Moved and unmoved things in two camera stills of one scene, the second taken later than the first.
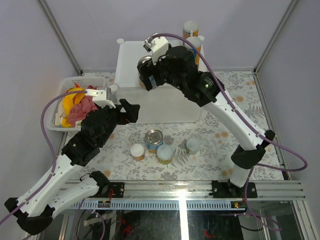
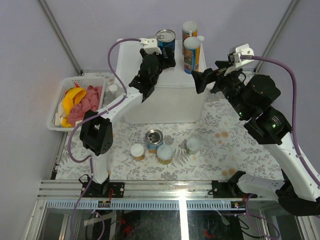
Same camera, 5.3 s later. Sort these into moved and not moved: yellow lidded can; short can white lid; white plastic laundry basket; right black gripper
Moved: right black gripper
Not moved: white plastic laundry basket; short can white lid; yellow lidded can
